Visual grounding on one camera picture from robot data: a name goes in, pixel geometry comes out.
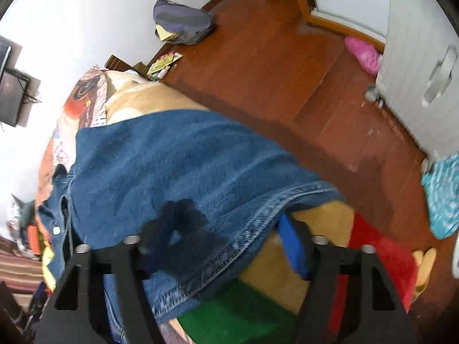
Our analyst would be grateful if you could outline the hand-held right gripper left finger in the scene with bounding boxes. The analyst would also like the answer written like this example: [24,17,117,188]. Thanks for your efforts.
[34,201,207,344]

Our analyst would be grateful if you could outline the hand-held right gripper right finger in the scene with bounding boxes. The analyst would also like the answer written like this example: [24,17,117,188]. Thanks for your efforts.
[278,213,418,344]

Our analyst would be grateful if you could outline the blue denim jeans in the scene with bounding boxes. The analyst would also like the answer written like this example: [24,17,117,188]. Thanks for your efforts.
[36,109,345,344]

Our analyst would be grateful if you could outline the colourful printed blanket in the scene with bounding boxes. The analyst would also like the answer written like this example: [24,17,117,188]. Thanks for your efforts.
[34,66,418,344]

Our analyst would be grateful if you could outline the yellow slipper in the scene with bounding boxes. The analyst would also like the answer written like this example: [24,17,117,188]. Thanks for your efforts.
[412,247,438,303]

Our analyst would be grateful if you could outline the striped brown cloth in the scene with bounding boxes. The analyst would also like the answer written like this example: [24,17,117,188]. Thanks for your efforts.
[0,236,47,312]

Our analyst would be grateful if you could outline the teal patterned cloth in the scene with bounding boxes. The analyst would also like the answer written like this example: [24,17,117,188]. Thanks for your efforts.
[420,152,459,239]

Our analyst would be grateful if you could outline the small grey object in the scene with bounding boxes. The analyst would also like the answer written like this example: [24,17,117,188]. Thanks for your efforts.
[365,84,384,108]

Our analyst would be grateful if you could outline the yellow printed papers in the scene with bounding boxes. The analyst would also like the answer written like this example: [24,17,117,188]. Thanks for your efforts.
[147,52,183,77]

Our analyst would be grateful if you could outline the yellow booklet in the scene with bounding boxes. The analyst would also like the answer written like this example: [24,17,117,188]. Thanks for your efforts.
[155,25,178,42]

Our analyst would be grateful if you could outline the pink slipper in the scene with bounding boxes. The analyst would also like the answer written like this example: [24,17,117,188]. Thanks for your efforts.
[345,36,381,76]

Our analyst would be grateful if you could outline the white ribbed wardrobe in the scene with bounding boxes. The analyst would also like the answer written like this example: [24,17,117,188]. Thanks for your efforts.
[376,0,459,158]

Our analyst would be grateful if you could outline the purple grey backpack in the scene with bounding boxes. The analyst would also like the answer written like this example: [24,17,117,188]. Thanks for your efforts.
[153,0,216,45]

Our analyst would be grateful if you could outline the wooden bed frame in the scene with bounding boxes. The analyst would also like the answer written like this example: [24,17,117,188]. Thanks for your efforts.
[105,55,151,77]

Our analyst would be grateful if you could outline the black wall television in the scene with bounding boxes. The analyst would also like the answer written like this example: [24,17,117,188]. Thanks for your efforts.
[0,36,34,128]

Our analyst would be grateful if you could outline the metal wardrobe handle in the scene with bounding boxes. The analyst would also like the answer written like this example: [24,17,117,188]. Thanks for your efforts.
[423,45,459,107]

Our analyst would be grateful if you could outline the wooden door frame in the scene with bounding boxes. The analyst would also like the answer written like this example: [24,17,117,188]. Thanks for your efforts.
[287,0,386,52]

